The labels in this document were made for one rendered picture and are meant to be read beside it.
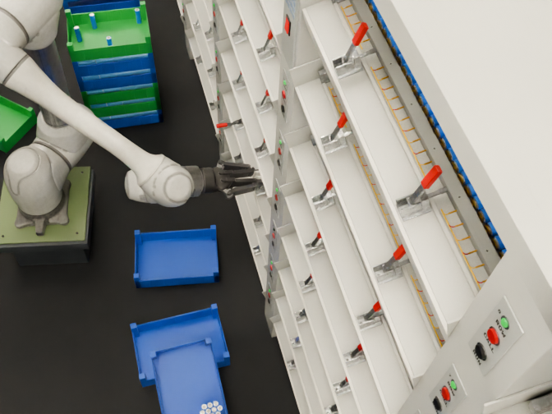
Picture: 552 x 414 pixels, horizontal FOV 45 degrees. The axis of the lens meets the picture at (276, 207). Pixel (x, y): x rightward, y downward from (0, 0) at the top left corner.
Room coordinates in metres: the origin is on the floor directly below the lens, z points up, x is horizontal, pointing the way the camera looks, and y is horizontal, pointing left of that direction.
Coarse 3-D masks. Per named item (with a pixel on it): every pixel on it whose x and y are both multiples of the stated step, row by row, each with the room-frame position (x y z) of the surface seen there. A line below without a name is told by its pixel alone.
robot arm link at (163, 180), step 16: (32, 64) 1.19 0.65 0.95; (16, 80) 1.14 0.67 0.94; (32, 80) 1.15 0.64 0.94; (48, 80) 1.18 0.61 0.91; (32, 96) 1.13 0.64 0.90; (48, 96) 1.14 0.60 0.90; (64, 96) 1.15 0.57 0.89; (64, 112) 1.11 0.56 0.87; (80, 112) 1.11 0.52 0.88; (80, 128) 1.07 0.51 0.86; (96, 128) 1.06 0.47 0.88; (112, 128) 1.07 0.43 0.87; (112, 144) 1.02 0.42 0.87; (128, 144) 1.03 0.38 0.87; (128, 160) 0.99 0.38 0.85; (144, 160) 0.99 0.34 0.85; (160, 160) 1.00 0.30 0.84; (144, 176) 0.96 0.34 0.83; (160, 176) 0.95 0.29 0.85; (176, 176) 0.95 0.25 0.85; (160, 192) 0.91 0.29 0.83; (176, 192) 0.92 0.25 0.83; (192, 192) 0.94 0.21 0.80
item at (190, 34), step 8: (192, 32) 2.22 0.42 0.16; (192, 40) 2.20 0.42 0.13; (192, 48) 2.15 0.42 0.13; (200, 56) 2.07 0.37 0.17; (200, 64) 2.05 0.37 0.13; (200, 72) 2.01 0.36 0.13; (208, 80) 1.96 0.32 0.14; (208, 88) 1.92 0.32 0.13; (208, 96) 1.88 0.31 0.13; (208, 104) 1.83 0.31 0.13; (216, 112) 1.79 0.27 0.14; (216, 120) 1.75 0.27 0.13; (216, 128) 1.71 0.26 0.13; (216, 136) 1.64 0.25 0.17
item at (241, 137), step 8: (224, 88) 1.55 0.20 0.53; (224, 96) 1.54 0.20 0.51; (232, 96) 1.54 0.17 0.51; (232, 104) 1.50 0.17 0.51; (232, 112) 1.47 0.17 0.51; (232, 120) 1.44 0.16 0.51; (240, 136) 1.37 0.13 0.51; (240, 144) 1.34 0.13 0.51; (248, 144) 1.34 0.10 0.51; (248, 152) 1.30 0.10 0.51; (248, 160) 1.27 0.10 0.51; (256, 168) 1.24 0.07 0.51; (256, 200) 1.12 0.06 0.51; (264, 200) 1.12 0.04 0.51; (264, 208) 1.10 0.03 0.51; (264, 216) 1.07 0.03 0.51; (264, 224) 1.04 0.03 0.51
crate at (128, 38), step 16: (80, 16) 1.95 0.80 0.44; (96, 16) 1.97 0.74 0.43; (112, 16) 1.98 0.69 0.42; (128, 16) 2.00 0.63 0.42; (144, 16) 2.00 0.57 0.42; (80, 32) 1.91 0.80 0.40; (96, 32) 1.91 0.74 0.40; (112, 32) 1.92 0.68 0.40; (128, 32) 1.93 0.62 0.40; (144, 32) 1.93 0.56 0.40; (80, 48) 1.82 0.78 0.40; (96, 48) 1.78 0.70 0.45; (112, 48) 1.79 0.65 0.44; (128, 48) 1.81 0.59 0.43; (144, 48) 1.82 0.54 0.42
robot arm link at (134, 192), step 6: (126, 174) 1.05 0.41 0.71; (132, 174) 1.04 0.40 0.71; (126, 180) 1.03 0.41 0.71; (132, 180) 1.02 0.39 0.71; (126, 186) 1.01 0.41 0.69; (132, 186) 1.01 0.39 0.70; (138, 186) 1.01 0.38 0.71; (126, 192) 1.01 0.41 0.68; (132, 192) 1.00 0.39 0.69; (138, 192) 1.00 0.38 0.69; (144, 192) 1.00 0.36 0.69; (132, 198) 0.99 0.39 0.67; (138, 198) 0.99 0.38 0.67; (144, 198) 0.99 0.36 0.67
